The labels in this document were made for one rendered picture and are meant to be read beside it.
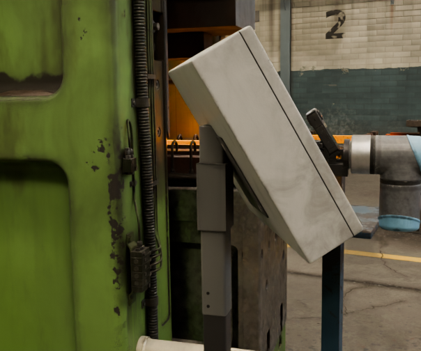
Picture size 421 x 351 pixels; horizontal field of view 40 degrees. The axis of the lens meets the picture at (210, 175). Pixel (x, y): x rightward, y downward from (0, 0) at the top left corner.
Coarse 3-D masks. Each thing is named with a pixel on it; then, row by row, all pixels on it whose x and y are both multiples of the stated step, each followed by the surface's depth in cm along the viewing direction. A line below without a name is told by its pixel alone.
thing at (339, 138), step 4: (392, 132) 169; (396, 132) 169; (400, 132) 168; (404, 132) 168; (408, 132) 168; (412, 132) 168; (316, 136) 176; (336, 136) 174; (340, 136) 173; (344, 136) 173; (348, 136) 173; (336, 140) 174; (340, 140) 174
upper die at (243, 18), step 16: (176, 0) 129; (192, 0) 128; (208, 0) 127; (224, 0) 126; (240, 0) 130; (176, 16) 130; (192, 16) 129; (208, 16) 128; (224, 16) 127; (240, 16) 130; (176, 32) 138; (208, 32) 139; (224, 32) 140
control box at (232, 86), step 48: (240, 48) 65; (192, 96) 82; (240, 96) 66; (288, 96) 66; (240, 144) 66; (288, 144) 67; (240, 192) 99; (288, 192) 68; (336, 192) 69; (288, 240) 75; (336, 240) 70
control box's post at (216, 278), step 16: (208, 128) 82; (208, 144) 82; (208, 160) 82; (224, 160) 82; (208, 240) 84; (224, 240) 84; (208, 256) 84; (224, 256) 84; (208, 272) 85; (224, 272) 84; (208, 288) 85; (224, 288) 85; (208, 304) 86; (224, 304) 85; (208, 320) 86; (224, 320) 85; (208, 336) 86; (224, 336) 86
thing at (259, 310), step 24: (192, 192) 131; (192, 216) 131; (240, 216) 128; (192, 240) 133; (240, 240) 130; (264, 240) 132; (192, 264) 137; (240, 264) 131; (264, 264) 133; (192, 288) 137; (240, 288) 132; (264, 288) 134; (192, 312) 138; (240, 312) 132; (264, 312) 135; (192, 336) 139; (240, 336) 133; (264, 336) 136
